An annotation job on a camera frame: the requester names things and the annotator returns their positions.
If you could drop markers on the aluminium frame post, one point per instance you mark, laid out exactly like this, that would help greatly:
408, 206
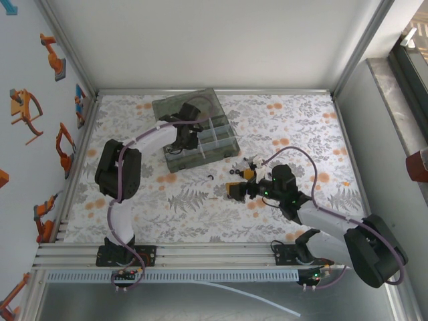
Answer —
68, 43
362, 43

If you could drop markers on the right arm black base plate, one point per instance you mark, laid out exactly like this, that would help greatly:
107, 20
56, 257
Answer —
282, 254

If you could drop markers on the small circuit board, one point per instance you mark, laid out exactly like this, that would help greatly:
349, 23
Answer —
316, 275
128, 275

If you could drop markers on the grey stone window ledge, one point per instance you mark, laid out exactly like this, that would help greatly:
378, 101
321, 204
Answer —
394, 100

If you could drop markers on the orange block wall sticker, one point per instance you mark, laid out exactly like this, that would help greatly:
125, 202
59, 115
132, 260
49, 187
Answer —
2, 177

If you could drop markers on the dark window frame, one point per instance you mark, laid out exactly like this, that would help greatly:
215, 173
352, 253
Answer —
411, 73

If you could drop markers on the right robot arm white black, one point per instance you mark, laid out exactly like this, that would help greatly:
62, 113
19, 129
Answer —
327, 217

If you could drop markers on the orange grey claw wall sticker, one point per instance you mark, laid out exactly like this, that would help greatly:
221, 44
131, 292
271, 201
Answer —
23, 107

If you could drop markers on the blue orange gantry wall sticker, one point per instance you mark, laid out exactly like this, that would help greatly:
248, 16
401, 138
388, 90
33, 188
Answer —
79, 105

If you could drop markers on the aluminium frame rail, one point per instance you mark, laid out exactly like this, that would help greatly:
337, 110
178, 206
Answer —
267, 91
84, 140

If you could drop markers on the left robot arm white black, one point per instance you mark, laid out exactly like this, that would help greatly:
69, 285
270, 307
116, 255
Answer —
154, 138

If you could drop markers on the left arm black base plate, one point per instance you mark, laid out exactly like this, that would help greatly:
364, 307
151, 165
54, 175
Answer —
148, 255

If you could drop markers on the blue machine wall sticker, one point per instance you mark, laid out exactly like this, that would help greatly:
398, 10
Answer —
10, 8

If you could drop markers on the wide aluminium base rail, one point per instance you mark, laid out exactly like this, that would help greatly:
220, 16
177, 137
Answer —
217, 255

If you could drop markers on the transparent grey compartment organizer box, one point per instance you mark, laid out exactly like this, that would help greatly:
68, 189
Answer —
214, 157

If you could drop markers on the floral printed tablecloth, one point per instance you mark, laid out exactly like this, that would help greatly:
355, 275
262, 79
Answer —
200, 220

